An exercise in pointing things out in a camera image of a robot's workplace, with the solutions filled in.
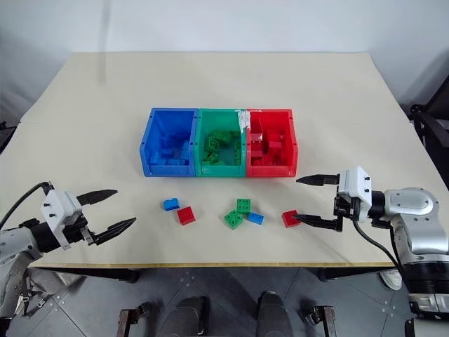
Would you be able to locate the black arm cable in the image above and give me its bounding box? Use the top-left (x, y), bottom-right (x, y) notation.
top-left (0, 180), bottom-right (55, 227)
top-left (351, 218), bottom-right (405, 273)

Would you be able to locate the black table frame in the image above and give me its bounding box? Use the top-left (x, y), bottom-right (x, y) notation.
top-left (29, 265), bottom-right (399, 284)

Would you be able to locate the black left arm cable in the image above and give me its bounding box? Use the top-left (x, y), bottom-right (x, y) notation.
top-left (0, 180), bottom-right (55, 227)

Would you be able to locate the brown stand with caster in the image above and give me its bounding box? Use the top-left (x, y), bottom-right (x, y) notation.
top-left (118, 302), bottom-right (154, 337)
top-left (299, 303), bottom-right (335, 337)

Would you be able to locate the red plastic bin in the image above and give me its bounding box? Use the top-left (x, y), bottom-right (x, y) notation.
top-left (245, 107), bottom-right (300, 178)

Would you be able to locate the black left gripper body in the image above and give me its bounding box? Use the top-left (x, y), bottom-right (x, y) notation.
top-left (62, 209), bottom-right (98, 246)

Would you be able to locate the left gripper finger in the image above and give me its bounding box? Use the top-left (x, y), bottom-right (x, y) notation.
top-left (91, 217), bottom-right (138, 246)
top-left (77, 189), bottom-right (119, 207)

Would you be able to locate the black webbing strap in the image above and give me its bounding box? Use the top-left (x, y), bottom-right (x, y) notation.
top-left (13, 276), bottom-right (51, 319)

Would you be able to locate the blue plastic bin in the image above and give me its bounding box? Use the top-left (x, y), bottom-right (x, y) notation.
top-left (138, 107), bottom-right (199, 178)

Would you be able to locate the white tape strip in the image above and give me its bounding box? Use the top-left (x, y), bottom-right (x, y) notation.
top-left (236, 109), bottom-right (252, 134)

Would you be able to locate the white shoe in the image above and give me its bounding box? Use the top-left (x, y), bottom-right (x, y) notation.
top-left (378, 269), bottom-right (403, 291)

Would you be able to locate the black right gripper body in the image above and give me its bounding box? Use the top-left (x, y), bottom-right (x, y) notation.
top-left (333, 192), bottom-right (362, 223)

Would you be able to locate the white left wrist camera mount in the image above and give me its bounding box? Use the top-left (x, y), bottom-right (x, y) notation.
top-left (39, 190), bottom-right (83, 251)

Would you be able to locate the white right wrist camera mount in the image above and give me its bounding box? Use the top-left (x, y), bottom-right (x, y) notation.
top-left (337, 166), bottom-right (374, 223)

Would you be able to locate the dark rounded shape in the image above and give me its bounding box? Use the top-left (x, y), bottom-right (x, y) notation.
top-left (159, 296), bottom-right (212, 337)
top-left (255, 291), bottom-right (294, 337)

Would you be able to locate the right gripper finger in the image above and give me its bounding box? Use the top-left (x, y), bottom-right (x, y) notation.
top-left (292, 213), bottom-right (344, 233)
top-left (295, 173), bottom-right (342, 187)

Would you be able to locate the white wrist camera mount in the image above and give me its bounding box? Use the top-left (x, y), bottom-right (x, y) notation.
top-left (337, 166), bottom-right (374, 223)
top-left (39, 190), bottom-right (83, 251)

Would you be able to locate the green plastic bin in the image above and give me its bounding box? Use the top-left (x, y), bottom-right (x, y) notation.
top-left (193, 107), bottom-right (251, 178)

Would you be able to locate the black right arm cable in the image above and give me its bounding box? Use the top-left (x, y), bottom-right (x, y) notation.
top-left (351, 218), bottom-right (405, 273)

